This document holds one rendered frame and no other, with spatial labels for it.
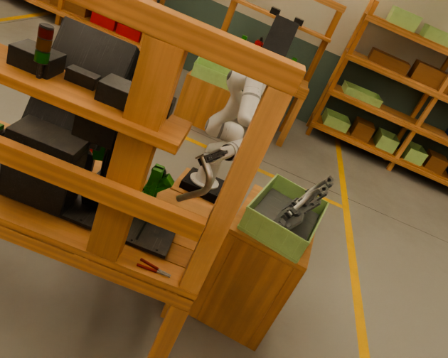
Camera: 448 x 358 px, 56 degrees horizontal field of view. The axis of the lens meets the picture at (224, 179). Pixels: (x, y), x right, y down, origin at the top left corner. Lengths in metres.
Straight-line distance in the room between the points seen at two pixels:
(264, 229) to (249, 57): 1.32
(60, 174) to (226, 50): 0.78
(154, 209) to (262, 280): 1.21
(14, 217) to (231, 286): 1.38
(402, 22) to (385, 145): 1.89
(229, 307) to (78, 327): 0.94
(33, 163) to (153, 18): 0.72
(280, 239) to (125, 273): 0.97
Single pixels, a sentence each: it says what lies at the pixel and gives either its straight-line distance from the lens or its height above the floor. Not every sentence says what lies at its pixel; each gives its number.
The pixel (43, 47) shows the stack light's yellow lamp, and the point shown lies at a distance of 1.65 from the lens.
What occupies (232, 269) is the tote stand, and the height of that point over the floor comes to 0.53.
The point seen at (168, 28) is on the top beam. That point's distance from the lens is 1.44.
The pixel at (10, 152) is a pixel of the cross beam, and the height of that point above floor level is 1.25.
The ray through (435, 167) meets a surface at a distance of 7.65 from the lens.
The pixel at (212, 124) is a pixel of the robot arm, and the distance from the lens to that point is 2.43.
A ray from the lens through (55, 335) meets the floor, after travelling 2.74.
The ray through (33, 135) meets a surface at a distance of 1.94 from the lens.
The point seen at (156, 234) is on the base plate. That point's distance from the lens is 2.10.
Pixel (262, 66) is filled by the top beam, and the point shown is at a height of 1.90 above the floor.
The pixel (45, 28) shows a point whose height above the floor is 1.73.
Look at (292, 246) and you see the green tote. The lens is 2.49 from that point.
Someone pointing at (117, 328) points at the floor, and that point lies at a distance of 2.83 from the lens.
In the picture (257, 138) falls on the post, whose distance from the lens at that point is 1.48.
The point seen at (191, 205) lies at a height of 0.90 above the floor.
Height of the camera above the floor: 2.20
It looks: 28 degrees down
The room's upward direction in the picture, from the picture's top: 24 degrees clockwise
